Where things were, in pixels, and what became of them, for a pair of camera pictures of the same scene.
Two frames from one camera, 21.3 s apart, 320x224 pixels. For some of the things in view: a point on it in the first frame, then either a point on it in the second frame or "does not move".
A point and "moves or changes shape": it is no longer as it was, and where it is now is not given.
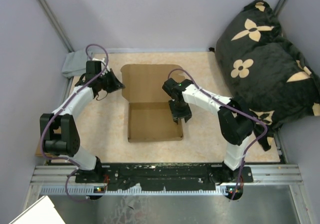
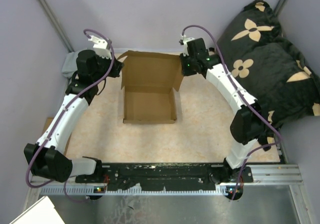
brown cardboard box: [149, 117] moves or changes shape
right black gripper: [186, 115] to [185, 71]
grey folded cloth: [75, 63] does not move
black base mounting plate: [164, 177] does not move
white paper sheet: [42, 211] does not move
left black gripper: [116, 84] to [116, 68]
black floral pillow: [268, 78] does not move
